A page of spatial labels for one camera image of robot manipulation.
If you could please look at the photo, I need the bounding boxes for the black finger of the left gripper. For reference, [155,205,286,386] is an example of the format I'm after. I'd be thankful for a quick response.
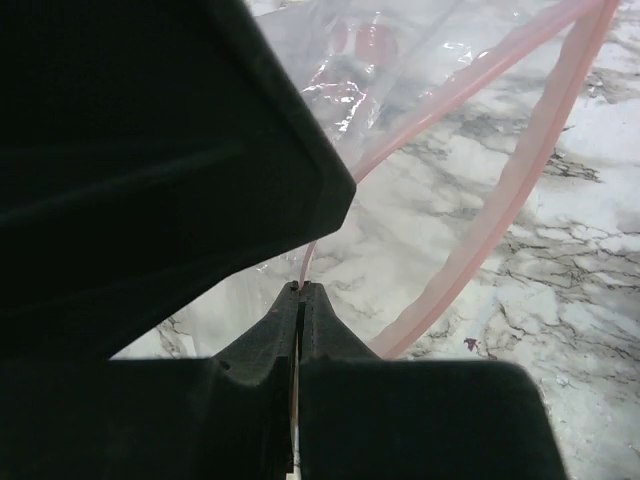
[1,1,355,359]

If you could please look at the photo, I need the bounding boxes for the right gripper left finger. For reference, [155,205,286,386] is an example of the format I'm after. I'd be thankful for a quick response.
[1,282,300,479]

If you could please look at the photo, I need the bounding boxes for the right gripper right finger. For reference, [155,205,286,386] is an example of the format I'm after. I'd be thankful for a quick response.
[298,283,566,480]

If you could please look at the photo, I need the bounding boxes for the clear pink zip bag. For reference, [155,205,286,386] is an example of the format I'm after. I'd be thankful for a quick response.
[249,0,624,480]

